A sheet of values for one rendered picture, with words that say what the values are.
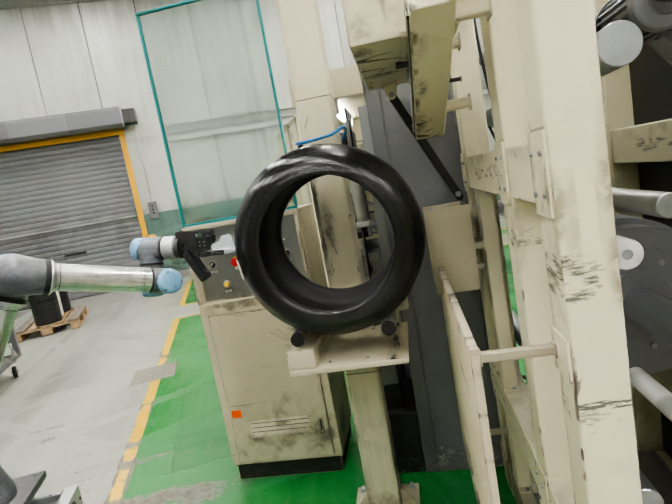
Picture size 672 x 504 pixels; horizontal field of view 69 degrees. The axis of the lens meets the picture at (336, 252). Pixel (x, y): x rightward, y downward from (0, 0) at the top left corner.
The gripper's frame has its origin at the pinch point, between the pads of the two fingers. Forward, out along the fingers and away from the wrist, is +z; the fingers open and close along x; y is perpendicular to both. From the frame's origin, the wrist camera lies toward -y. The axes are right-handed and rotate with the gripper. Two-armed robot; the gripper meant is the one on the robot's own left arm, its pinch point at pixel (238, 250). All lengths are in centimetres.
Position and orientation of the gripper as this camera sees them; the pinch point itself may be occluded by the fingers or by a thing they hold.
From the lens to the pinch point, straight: 160.1
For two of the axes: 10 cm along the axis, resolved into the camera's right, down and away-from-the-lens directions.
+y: -0.7, -9.8, -1.6
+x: 1.3, -1.7, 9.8
